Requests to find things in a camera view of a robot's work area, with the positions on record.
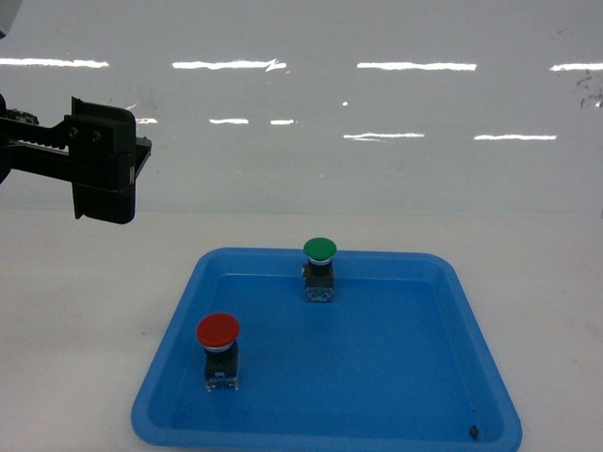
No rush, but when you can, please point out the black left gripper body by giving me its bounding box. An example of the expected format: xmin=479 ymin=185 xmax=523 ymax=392
xmin=1 ymin=96 xmax=73 ymax=182

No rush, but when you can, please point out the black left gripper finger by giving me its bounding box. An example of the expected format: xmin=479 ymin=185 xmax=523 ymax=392
xmin=68 ymin=98 xmax=152 ymax=224

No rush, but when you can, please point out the red mushroom push button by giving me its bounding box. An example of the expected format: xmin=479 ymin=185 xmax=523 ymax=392
xmin=195 ymin=313 xmax=240 ymax=392

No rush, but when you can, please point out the green mushroom push button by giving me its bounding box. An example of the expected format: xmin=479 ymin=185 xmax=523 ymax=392
xmin=301 ymin=237 xmax=337 ymax=302

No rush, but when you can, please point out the blue plastic tray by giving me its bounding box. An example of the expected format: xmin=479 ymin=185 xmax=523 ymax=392
xmin=131 ymin=248 xmax=522 ymax=451

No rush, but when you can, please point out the small dark debris piece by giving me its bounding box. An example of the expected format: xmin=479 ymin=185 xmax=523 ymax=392
xmin=469 ymin=425 xmax=479 ymax=441

